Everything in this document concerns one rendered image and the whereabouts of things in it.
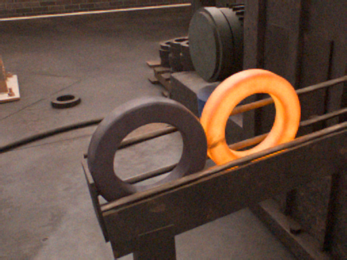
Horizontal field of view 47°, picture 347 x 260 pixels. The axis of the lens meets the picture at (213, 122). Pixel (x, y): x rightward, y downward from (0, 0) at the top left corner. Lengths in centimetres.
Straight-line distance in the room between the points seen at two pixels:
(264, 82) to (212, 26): 131
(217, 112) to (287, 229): 87
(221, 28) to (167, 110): 137
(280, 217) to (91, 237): 69
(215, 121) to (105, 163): 18
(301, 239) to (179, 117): 90
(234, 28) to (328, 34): 89
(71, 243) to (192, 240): 43
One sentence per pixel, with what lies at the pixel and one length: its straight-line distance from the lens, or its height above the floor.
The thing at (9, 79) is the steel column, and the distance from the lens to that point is 350.
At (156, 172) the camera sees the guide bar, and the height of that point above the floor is 62.
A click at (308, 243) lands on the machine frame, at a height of 7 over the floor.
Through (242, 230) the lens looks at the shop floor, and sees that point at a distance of 154.
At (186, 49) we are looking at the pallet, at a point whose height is 38.
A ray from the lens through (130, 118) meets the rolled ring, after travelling 58.
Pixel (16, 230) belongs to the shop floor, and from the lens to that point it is 172.
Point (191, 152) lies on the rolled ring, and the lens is 64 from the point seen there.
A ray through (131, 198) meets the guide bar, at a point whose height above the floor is 63.
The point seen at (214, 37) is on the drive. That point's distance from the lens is 193.
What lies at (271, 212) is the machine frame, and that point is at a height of 7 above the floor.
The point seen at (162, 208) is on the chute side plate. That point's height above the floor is 60.
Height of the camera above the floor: 97
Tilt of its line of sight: 24 degrees down
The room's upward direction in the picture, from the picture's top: 1 degrees counter-clockwise
